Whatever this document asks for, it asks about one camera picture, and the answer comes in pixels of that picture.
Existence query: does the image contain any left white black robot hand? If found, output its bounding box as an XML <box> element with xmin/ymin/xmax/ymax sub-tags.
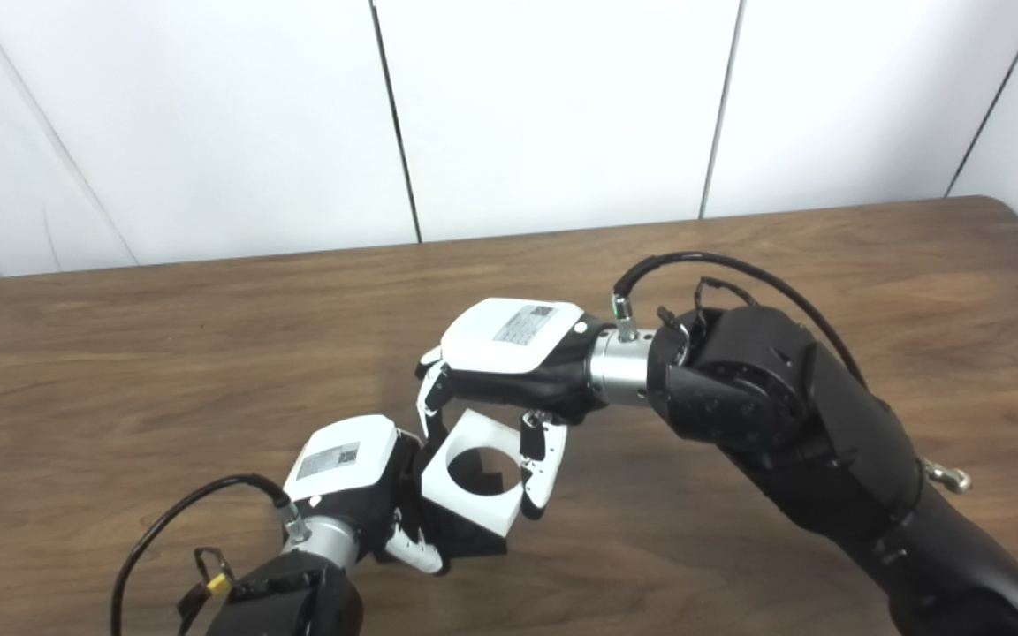
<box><xmin>282</xmin><ymin>413</ymin><xmax>448</xmax><ymax>577</ymax></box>

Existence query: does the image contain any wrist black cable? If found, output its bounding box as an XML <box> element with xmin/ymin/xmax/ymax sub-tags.
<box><xmin>612</xmin><ymin>252</ymin><xmax>974</xmax><ymax>494</ymax></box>
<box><xmin>110</xmin><ymin>473</ymin><xmax>311</xmax><ymax>636</ymax></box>

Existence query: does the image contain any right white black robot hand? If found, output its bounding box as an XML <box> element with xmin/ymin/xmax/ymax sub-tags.
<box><xmin>414</xmin><ymin>298</ymin><xmax>616</xmax><ymax>520</ymax></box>

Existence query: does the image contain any white square piece with hole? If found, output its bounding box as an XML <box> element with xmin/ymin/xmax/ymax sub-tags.
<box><xmin>421</xmin><ymin>408</ymin><xmax>532</xmax><ymax>538</ymax></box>

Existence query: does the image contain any black peg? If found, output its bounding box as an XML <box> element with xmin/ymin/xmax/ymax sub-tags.
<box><xmin>412</xmin><ymin>446</ymin><xmax>510</xmax><ymax>562</ymax></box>

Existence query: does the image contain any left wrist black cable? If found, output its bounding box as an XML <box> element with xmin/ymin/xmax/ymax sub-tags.
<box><xmin>110</xmin><ymin>473</ymin><xmax>311</xmax><ymax>636</ymax></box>

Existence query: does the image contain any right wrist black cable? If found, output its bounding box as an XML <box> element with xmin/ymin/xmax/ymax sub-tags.
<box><xmin>612</xmin><ymin>252</ymin><xmax>974</xmax><ymax>494</ymax></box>

